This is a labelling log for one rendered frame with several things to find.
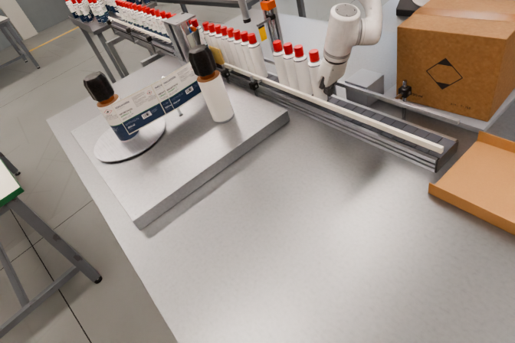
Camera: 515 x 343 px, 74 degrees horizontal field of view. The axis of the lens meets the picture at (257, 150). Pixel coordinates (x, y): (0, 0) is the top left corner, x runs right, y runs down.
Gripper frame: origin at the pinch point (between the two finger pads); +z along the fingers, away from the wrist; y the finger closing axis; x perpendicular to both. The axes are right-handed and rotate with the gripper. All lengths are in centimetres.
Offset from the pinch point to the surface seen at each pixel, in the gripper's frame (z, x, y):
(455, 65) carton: -18.8, 28.8, -19.0
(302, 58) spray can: -6.0, -13.3, 0.5
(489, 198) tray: -9, 58, 6
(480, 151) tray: -6, 49, -8
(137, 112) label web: 14, -50, 53
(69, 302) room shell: 120, -53, 133
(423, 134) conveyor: -5.9, 34.7, -2.2
